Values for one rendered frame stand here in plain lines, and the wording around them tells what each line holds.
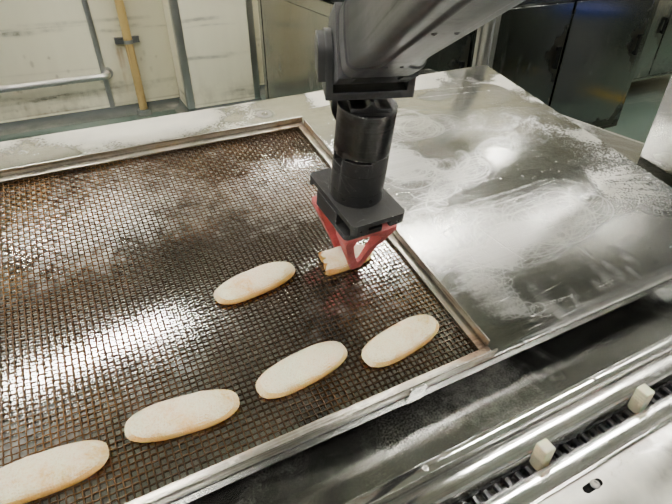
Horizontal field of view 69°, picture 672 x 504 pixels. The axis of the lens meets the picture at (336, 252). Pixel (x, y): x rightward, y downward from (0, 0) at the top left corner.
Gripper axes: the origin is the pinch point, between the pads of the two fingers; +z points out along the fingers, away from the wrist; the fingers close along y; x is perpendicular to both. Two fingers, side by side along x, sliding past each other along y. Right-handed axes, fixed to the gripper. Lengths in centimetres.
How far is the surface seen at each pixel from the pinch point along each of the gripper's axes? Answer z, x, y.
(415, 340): 0.2, -0.2, -14.2
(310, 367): 0.2, 11.1, -12.4
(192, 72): 113, -55, 297
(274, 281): 0.3, 9.9, -0.6
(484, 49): 5, -71, 55
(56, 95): 130, 32, 326
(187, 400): 0.2, 22.7, -10.8
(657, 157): -1, -57, -2
